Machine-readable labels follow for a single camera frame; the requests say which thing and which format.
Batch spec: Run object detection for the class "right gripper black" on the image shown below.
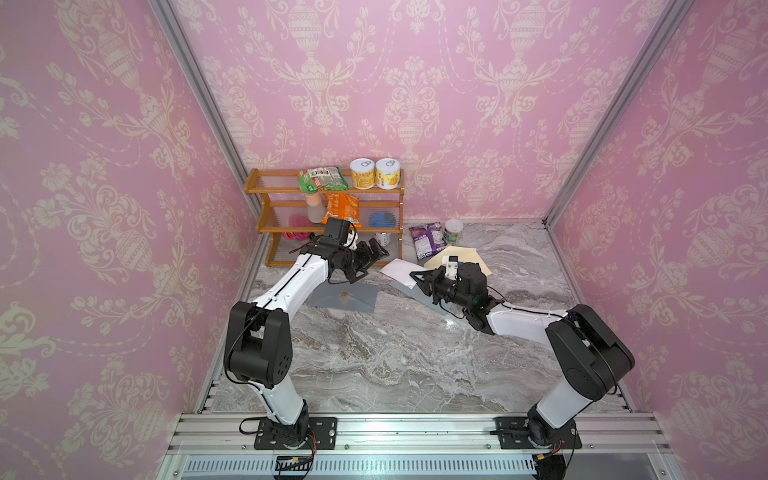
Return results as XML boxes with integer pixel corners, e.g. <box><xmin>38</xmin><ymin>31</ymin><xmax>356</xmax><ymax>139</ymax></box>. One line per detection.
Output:
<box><xmin>411</xmin><ymin>267</ymin><xmax>475</xmax><ymax>314</ymax></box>

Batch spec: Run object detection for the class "dark grey envelope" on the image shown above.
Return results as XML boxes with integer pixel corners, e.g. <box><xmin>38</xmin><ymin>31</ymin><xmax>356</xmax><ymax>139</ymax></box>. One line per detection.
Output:
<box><xmin>307</xmin><ymin>282</ymin><xmax>379</xmax><ymax>313</ymax></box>

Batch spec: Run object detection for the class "cream envelope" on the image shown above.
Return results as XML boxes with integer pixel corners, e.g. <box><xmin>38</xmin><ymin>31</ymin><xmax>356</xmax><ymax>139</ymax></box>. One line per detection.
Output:
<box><xmin>424</xmin><ymin>245</ymin><xmax>492</xmax><ymax>276</ymax></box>

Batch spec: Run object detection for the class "teal blue envelope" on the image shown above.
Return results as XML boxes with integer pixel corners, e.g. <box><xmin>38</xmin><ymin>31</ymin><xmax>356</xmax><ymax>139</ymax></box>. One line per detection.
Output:
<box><xmin>389</xmin><ymin>280</ymin><xmax>446</xmax><ymax>314</ymax></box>

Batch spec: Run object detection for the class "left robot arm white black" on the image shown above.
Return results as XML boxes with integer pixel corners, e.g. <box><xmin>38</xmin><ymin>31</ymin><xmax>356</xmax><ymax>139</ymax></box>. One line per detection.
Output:
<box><xmin>223</xmin><ymin>219</ymin><xmax>389</xmax><ymax>448</ymax></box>

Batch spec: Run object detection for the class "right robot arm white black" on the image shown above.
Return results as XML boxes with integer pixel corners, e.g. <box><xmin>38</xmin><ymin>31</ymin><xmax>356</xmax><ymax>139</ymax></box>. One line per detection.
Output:
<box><xmin>409</xmin><ymin>258</ymin><xmax>635</xmax><ymax>448</ymax></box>

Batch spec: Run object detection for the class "purple snack bag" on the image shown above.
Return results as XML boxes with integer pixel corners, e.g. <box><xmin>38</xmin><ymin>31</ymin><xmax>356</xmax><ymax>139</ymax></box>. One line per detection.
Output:
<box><xmin>409</xmin><ymin>222</ymin><xmax>448</xmax><ymax>261</ymax></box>

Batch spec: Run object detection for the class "blue lid cup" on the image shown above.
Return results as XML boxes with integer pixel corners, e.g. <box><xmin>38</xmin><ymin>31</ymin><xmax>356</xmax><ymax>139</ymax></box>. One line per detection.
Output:
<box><xmin>369</xmin><ymin>211</ymin><xmax>398</xmax><ymax>247</ymax></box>

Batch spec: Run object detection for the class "green instant noodle cup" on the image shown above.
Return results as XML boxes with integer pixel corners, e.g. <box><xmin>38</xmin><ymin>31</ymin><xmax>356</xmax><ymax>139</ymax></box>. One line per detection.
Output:
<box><xmin>443</xmin><ymin>218</ymin><xmax>464</xmax><ymax>245</ymax></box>

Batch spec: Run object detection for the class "orange snack bag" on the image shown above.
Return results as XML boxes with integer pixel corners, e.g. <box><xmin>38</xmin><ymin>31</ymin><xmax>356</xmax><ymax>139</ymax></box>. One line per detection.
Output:
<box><xmin>321</xmin><ymin>192</ymin><xmax>361</xmax><ymax>227</ymax></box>

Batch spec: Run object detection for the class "beige bottle on shelf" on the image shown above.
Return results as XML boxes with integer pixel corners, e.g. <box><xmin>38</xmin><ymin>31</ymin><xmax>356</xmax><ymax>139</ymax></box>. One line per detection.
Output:
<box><xmin>305</xmin><ymin>192</ymin><xmax>327</xmax><ymax>224</ymax></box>

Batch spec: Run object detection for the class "pink item on shelf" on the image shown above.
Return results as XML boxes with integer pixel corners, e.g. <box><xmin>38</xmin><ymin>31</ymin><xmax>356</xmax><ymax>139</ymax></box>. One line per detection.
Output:
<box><xmin>282</xmin><ymin>214</ymin><xmax>314</xmax><ymax>242</ymax></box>

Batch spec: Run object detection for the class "wooden three-tier shelf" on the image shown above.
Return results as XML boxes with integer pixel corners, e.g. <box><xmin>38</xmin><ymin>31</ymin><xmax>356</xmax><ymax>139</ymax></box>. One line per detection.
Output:
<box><xmin>244</xmin><ymin>169</ymin><xmax>405</xmax><ymax>267</ymax></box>

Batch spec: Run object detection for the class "left yellow can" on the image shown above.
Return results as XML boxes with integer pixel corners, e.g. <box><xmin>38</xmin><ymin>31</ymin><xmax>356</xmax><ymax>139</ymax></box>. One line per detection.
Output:
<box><xmin>350</xmin><ymin>158</ymin><xmax>376</xmax><ymax>190</ymax></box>

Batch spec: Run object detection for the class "yellow can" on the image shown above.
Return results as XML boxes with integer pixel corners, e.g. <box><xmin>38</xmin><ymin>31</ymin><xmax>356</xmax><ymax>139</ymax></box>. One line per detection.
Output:
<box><xmin>375</xmin><ymin>158</ymin><xmax>401</xmax><ymax>190</ymax></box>
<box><xmin>350</xmin><ymin>158</ymin><xmax>376</xmax><ymax>190</ymax></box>

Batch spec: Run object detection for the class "right yellow can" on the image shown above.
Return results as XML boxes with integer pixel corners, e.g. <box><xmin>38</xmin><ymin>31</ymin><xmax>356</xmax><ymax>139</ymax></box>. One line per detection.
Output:
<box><xmin>375</xmin><ymin>158</ymin><xmax>401</xmax><ymax>190</ymax></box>

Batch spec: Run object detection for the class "green snack bag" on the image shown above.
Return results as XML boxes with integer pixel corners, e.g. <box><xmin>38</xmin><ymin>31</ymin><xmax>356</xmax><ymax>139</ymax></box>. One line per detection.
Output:
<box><xmin>297</xmin><ymin>166</ymin><xmax>349</xmax><ymax>195</ymax></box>

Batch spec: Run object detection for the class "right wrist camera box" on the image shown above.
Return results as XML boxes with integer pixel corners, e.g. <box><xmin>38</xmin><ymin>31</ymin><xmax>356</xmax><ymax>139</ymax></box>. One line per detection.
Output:
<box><xmin>442</xmin><ymin>255</ymin><xmax>460</xmax><ymax>281</ymax></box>

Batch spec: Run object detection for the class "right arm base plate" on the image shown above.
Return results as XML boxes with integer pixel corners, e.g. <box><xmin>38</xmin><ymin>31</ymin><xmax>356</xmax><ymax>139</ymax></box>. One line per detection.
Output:
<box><xmin>490</xmin><ymin>416</ymin><xmax>583</xmax><ymax>451</ymax></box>

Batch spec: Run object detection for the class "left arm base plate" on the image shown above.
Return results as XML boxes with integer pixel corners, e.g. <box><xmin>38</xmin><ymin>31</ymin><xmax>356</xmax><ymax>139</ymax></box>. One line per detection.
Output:
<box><xmin>254</xmin><ymin>416</ymin><xmax>338</xmax><ymax>450</ymax></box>

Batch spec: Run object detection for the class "aluminium front rail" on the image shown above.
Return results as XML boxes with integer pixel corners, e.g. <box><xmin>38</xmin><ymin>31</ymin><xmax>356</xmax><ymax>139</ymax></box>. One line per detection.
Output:
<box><xmin>167</xmin><ymin>411</ymin><xmax>672</xmax><ymax>455</ymax></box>

